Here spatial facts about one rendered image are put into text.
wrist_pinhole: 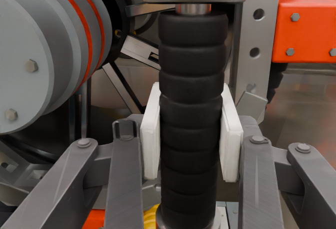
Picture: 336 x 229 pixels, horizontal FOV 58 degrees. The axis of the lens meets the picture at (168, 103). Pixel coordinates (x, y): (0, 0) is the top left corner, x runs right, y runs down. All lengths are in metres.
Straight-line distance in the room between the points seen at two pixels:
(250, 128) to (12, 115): 0.19
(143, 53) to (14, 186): 0.29
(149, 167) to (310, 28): 0.29
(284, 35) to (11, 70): 0.29
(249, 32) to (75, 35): 0.20
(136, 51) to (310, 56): 0.25
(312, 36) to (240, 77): 0.09
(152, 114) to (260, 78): 0.25
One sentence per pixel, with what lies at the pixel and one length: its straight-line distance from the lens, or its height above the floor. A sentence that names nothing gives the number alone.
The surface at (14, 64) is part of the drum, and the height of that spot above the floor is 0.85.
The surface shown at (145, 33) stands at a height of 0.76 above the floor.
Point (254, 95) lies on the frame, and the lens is 0.40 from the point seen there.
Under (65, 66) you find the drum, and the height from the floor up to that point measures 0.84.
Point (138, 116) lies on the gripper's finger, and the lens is 0.18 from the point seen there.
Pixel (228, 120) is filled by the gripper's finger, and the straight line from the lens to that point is 0.15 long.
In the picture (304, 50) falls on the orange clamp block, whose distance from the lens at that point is 0.40.
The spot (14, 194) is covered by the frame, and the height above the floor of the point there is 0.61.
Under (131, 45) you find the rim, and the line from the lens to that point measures 0.49.
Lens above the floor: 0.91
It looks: 22 degrees down
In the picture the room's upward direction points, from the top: straight up
